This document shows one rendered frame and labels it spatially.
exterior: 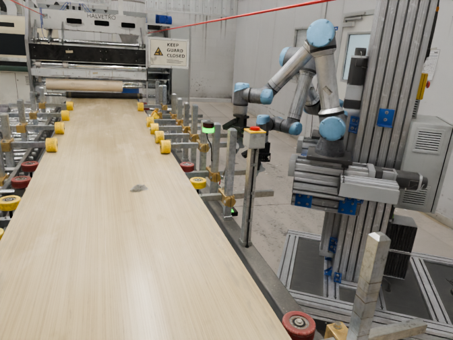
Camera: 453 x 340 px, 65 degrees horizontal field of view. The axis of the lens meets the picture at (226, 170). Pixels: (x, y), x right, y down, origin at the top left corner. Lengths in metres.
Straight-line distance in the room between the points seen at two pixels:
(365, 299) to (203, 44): 10.26
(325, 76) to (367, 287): 1.05
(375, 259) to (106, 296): 0.66
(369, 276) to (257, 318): 0.28
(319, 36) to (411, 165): 0.85
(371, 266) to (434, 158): 1.28
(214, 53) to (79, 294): 10.20
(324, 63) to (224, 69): 9.40
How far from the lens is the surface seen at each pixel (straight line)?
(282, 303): 1.34
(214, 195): 1.81
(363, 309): 0.96
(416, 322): 1.23
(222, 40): 11.02
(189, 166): 1.96
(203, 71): 10.92
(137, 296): 1.01
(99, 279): 1.09
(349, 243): 2.28
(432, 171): 2.12
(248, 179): 1.49
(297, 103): 2.05
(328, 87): 1.72
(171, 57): 4.40
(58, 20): 4.66
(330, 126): 1.72
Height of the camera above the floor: 1.52
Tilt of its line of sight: 18 degrees down
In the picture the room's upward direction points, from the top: 4 degrees clockwise
